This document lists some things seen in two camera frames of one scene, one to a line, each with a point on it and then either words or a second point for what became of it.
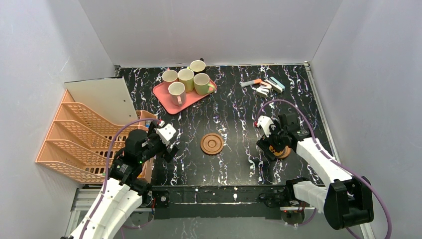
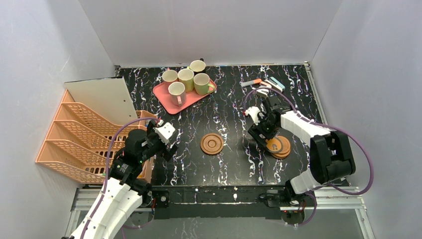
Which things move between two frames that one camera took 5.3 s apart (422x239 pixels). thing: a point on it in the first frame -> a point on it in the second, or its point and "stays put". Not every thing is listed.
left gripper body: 163,149 stays put
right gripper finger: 264,144 -> 260,137
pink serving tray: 161,91 stays put
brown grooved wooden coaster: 211,143 stays put
